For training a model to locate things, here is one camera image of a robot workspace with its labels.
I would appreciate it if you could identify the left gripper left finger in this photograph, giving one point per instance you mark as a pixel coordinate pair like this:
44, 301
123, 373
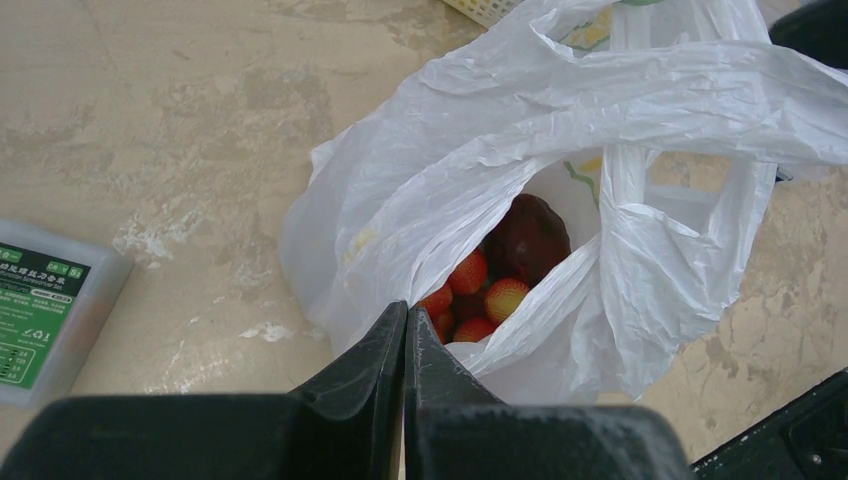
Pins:
339, 424

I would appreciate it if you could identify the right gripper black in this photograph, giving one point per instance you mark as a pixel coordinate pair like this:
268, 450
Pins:
805, 439

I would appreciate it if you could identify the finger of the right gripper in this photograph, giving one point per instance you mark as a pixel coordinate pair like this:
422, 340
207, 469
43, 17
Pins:
818, 29

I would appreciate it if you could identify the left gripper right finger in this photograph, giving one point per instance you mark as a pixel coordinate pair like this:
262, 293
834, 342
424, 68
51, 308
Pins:
457, 429

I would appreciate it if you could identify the red fake fruit bunch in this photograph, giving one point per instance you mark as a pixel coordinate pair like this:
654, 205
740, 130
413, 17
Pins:
470, 306

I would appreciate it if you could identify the white plastic bag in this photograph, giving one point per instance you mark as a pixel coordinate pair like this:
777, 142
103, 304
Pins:
653, 129

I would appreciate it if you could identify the dark red fake fruit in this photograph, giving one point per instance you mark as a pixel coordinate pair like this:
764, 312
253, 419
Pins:
528, 242

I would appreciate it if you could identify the green label screwdriver box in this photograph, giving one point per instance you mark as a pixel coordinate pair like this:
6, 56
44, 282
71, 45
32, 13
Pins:
56, 295

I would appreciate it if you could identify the white plastic basket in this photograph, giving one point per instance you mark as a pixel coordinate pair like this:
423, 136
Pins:
485, 13

